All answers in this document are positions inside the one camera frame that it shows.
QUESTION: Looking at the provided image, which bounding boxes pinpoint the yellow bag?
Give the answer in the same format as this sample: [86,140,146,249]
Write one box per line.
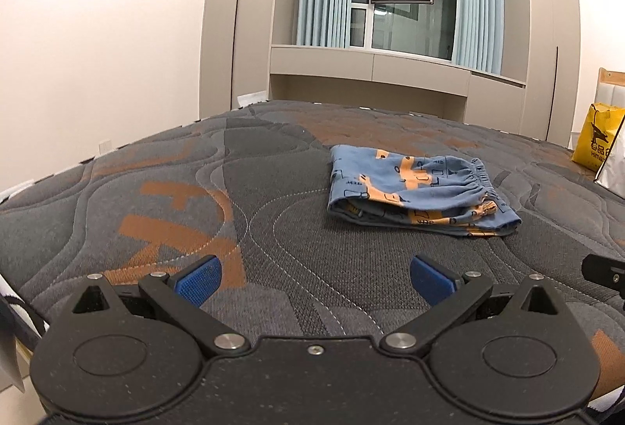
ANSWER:
[572,102,624,172]

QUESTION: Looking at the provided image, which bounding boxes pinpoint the blue orange patterned pants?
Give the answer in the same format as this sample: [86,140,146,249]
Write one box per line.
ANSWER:
[327,145,521,237]

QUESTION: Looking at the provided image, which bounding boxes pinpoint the beige wardrobe cabinet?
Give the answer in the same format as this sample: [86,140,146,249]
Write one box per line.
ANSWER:
[199,0,296,117]
[501,0,580,146]

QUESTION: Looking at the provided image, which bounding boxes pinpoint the grey orange quilted mattress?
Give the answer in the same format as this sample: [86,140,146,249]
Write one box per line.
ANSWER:
[1,101,624,394]

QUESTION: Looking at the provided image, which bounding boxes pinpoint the white shopping bag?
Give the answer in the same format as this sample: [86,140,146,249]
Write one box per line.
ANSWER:
[594,121,625,198]

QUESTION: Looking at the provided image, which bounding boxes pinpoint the beige window sill cabinet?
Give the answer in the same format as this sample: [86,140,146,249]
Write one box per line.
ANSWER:
[269,45,525,134]

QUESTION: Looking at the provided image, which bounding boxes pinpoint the wooden padded headboard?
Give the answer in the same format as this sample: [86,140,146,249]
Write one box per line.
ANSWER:
[594,68,625,109]

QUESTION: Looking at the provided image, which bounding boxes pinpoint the right beige wardrobe cabinet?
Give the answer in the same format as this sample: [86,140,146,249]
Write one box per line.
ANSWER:
[501,0,580,146]

